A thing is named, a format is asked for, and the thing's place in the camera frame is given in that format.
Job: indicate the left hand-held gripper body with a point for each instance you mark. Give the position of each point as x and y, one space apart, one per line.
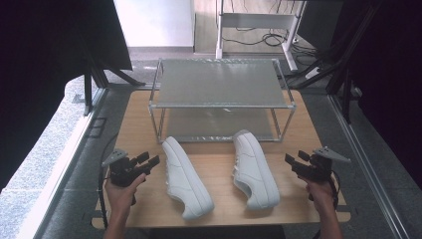
121 172

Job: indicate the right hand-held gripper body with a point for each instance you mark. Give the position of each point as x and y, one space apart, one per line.
320 169

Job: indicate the white sneaker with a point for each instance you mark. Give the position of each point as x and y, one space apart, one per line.
185 179
253 171

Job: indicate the grey two-tier shoe rack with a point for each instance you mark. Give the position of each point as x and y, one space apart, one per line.
220 83

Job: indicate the person's left hand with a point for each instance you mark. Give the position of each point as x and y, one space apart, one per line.
121 197

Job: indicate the person's right hand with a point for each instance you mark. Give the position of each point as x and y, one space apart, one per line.
321 195

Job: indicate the white power strip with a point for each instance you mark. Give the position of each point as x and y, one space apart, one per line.
312 73

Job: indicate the black metal stand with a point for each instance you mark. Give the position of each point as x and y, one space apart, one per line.
341 66
96 79

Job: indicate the dark curtain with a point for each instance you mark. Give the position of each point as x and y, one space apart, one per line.
40 66
391 83

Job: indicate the white board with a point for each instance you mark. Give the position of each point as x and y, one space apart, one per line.
152 21

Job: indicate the aluminium rail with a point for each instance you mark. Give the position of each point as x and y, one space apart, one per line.
368 159

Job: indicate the white desk frame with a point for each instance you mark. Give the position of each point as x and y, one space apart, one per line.
253 20

